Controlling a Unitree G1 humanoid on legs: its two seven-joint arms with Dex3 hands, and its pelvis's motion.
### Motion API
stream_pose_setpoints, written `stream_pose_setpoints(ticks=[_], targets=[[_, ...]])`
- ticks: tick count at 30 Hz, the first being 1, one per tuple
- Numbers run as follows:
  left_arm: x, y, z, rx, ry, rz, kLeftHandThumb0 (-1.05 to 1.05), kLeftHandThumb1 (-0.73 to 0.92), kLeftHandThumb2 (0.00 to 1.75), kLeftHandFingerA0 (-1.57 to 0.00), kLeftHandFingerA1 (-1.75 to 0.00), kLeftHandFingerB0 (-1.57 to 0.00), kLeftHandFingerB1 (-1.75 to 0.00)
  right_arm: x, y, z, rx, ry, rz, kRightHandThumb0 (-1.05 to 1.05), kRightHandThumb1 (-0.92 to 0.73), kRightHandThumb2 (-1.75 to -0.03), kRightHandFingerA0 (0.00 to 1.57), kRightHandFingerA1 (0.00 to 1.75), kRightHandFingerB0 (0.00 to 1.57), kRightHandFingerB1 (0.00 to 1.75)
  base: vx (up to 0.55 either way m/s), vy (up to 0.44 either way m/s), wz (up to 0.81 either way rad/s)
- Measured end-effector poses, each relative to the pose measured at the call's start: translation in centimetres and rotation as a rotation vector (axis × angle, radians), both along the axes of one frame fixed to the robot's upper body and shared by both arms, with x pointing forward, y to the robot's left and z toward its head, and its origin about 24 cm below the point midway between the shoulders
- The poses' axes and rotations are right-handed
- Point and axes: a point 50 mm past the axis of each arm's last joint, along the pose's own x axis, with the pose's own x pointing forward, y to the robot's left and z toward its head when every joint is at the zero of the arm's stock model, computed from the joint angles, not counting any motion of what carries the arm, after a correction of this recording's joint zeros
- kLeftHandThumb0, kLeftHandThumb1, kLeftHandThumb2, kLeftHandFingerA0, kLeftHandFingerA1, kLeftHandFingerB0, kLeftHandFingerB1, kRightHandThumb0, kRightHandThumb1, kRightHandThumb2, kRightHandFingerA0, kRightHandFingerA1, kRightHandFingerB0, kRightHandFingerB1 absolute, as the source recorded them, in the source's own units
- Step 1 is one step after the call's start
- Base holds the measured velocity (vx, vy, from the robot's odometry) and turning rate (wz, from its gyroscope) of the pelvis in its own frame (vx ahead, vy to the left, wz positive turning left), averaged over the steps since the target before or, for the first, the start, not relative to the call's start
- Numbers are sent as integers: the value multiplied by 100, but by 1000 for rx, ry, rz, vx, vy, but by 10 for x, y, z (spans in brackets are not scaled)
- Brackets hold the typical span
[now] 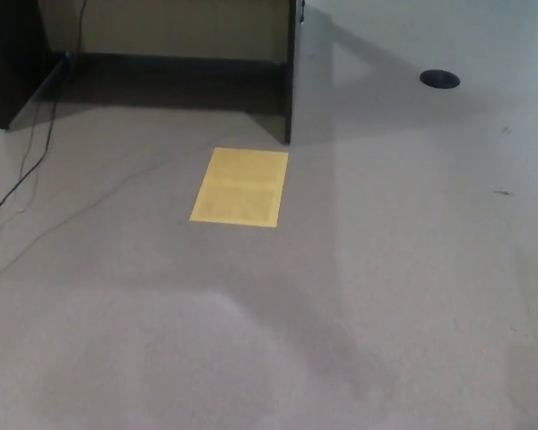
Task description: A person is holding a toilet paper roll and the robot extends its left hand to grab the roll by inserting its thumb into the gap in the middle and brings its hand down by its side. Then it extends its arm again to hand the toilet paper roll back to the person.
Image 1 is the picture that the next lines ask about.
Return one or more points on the yellow paper sheet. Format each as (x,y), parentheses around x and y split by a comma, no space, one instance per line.
(240,188)

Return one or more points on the dark wooden desk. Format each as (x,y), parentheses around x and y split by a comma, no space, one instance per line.
(13,58)

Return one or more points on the black round floor cover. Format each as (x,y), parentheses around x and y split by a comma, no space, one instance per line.
(439,79)

